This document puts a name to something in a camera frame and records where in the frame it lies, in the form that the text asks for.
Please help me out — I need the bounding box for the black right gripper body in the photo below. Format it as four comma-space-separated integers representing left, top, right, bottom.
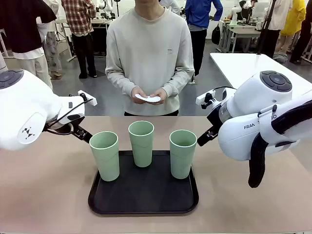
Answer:
206, 104, 223, 129

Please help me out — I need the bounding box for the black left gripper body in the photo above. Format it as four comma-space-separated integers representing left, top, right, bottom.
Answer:
69, 121, 83, 137

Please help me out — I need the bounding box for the pale green plastic cup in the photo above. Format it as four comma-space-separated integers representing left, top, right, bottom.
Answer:
169, 130, 197, 179
89, 131, 120, 182
128, 121, 155, 168

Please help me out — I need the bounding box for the white scalloped paper coaster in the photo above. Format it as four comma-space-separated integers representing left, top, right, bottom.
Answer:
135, 94, 162, 103

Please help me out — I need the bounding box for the person's left forearm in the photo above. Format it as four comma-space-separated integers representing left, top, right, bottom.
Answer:
162, 70, 195, 98

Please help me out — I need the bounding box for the person's right forearm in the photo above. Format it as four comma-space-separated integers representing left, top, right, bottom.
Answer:
105, 69, 137, 96

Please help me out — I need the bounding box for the person's left hand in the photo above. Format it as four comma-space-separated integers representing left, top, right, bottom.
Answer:
150, 88, 168, 105

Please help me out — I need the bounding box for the person's right hand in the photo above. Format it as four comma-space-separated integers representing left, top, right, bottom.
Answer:
130, 87, 150, 105

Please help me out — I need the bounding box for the white side table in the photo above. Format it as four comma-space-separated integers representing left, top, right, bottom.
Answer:
209, 52, 312, 91

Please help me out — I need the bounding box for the bystander in grey patterned trousers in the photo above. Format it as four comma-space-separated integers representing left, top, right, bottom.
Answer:
45, 31, 63, 79

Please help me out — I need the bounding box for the black backpack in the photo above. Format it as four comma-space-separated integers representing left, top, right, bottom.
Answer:
211, 24, 221, 46

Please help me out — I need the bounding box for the black plastic serving tray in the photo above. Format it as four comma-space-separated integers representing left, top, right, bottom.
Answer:
88, 150, 200, 215

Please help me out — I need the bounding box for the grey cloth pile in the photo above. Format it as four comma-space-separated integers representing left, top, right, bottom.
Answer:
273, 52, 288, 64

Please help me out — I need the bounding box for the grey workbench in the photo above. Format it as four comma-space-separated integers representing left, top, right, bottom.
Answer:
219, 20, 263, 53

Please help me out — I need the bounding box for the person in beige sweatshirt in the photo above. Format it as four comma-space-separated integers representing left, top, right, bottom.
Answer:
105, 0, 195, 117

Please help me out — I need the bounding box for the bystander in blue jacket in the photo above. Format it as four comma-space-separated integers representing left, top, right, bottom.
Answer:
184, 0, 224, 85

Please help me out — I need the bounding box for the black tripod pole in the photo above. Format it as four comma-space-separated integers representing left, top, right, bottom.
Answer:
255, 0, 277, 56

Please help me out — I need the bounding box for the bystander in plaid shirt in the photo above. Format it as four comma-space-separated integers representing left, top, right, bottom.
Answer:
60, 0, 98, 79

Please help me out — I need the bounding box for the bystander in black top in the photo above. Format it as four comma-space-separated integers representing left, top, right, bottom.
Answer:
0, 0, 58, 90

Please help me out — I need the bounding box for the bystander in black trousers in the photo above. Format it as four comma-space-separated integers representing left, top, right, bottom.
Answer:
290, 14, 312, 64

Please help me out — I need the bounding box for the bystander in cream jacket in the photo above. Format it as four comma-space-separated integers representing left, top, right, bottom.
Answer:
258, 0, 293, 59

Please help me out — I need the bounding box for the bystander in yellow coat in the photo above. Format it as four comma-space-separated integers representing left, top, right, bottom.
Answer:
275, 0, 307, 53

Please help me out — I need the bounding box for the thin black cable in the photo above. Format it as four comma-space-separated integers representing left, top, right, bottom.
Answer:
46, 98, 94, 135

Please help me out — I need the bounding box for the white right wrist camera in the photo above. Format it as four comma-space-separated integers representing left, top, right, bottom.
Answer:
196, 89, 217, 109

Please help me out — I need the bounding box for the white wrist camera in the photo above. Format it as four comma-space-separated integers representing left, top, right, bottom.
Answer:
196, 89, 217, 109
77, 90, 97, 107

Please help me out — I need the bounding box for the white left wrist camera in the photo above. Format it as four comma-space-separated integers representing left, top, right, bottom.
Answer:
77, 90, 97, 107

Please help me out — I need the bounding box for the thick black cable hose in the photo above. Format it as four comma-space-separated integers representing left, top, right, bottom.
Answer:
248, 99, 312, 188

